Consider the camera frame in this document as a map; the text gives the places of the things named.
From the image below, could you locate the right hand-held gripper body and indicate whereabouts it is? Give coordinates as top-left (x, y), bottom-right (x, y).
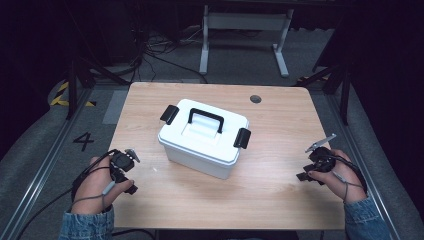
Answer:
top-left (295, 146), bottom-right (337, 186)

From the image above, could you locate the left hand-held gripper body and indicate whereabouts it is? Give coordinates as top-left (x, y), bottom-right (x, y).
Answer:
top-left (109, 149), bottom-right (139, 196)

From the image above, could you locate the white box lid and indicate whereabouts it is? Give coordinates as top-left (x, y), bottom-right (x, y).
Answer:
top-left (157, 98), bottom-right (250, 164)

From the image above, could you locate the black box latch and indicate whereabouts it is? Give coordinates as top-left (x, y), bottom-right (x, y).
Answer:
top-left (233, 127), bottom-right (252, 150)
top-left (159, 104), bottom-right (180, 126)

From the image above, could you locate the white plastic storage box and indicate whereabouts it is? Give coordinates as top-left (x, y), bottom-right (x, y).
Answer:
top-left (157, 98), bottom-right (252, 181)

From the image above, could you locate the black lid carry handle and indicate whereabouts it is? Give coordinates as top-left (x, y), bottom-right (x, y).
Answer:
top-left (187, 107), bottom-right (225, 135)

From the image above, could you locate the person's right hand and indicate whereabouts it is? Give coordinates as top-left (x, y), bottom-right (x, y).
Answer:
top-left (307, 148), bottom-right (368, 205)

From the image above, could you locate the person's left hand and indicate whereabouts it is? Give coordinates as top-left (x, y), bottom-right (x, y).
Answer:
top-left (70, 155), bottom-right (135, 215)

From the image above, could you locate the black tripod stand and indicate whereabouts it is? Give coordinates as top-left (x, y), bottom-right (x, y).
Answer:
top-left (64, 56), bottom-right (132, 121)
top-left (294, 62), bottom-right (352, 127)

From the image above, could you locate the yellow black floor tape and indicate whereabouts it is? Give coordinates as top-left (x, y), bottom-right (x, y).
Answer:
top-left (49, 81), bottom-right (98, 108)

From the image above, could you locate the grey right wrist strap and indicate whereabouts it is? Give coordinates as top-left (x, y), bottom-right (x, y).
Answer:
top-left (331, 169), bottom-right (365, 204)

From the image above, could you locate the grey wrist strap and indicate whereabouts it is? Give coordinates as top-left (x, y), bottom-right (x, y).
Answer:
top-left (331, 169), bottom-right (365, 204)
top-left (71, 180), bottom-right (117, 212)

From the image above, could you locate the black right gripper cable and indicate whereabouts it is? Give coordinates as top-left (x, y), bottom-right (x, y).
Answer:
top-left (332, 154), bottom-right (368, 195)

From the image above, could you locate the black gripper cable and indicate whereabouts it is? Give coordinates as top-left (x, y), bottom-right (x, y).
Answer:
top-left (14, 149), bottom-right (120, 240)
top-left (332, 154), bottom-right (368, 195)

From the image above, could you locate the grey left wrist strap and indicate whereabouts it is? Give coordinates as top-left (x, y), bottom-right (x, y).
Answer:
top-left (71, 180), bottom-right (117, 212)

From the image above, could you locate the metal floor rail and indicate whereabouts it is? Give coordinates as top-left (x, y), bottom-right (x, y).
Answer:
top-left (324, 93), bottom-right (403, 240)
top-left (0, 87), bottom-right (95, 240)

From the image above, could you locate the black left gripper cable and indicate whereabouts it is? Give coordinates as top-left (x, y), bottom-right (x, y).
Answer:
top-left (14, 149), bottom-right (120, 240)

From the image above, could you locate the bundle of black floor cables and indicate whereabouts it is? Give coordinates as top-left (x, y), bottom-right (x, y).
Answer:
top-left (133, 24), bottom-right (209, 84)

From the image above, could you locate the white metal desk frame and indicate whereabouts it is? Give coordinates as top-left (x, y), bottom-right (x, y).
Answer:
top-left (198, 4), bottom-right (295, 79)

